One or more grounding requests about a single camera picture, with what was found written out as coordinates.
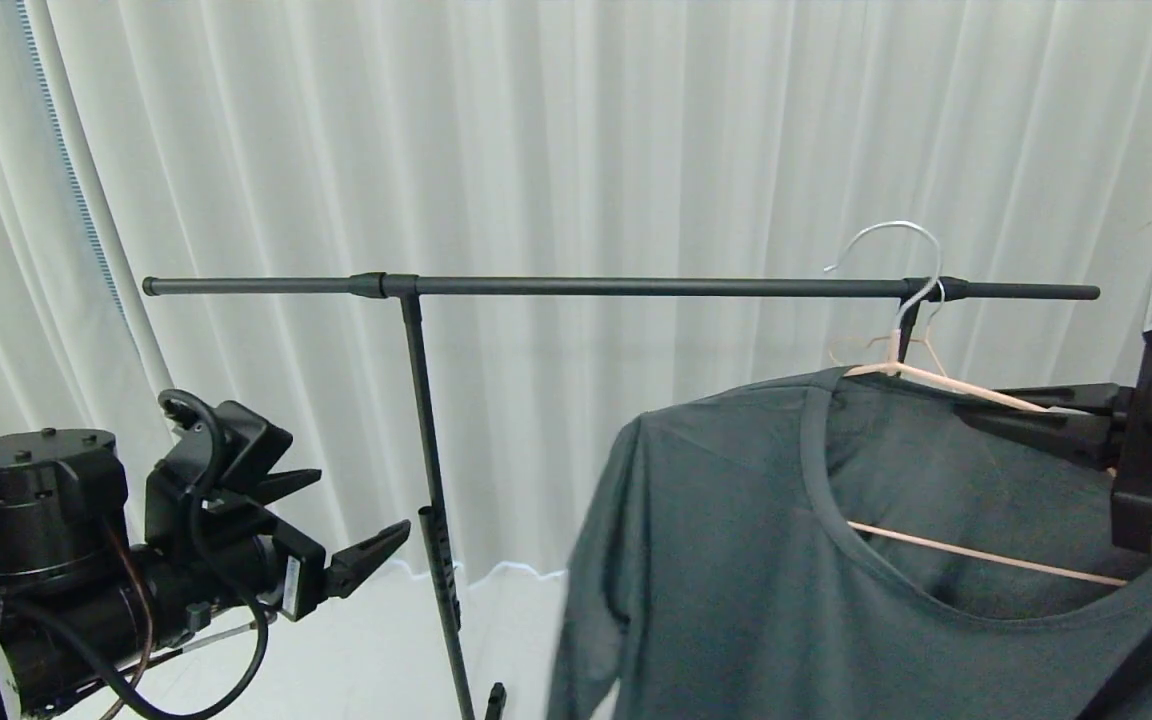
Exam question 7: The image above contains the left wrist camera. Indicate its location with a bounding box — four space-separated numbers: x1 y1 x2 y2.
144 400 295 536

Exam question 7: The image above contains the black clothes rack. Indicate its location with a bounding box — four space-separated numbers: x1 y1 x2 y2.
143 272 1100 720

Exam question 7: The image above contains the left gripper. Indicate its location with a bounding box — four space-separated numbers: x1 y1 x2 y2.
126 468 412 651

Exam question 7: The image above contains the dark grey sleeveless top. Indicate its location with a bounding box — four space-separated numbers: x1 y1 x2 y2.
546 365 1152 720

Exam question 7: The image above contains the white curtain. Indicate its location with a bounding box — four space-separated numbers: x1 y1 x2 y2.
0 0 1152 601

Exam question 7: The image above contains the pink clothes hanger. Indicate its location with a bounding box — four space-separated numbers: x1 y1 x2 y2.
826 300 949 379
824 220 1129 588

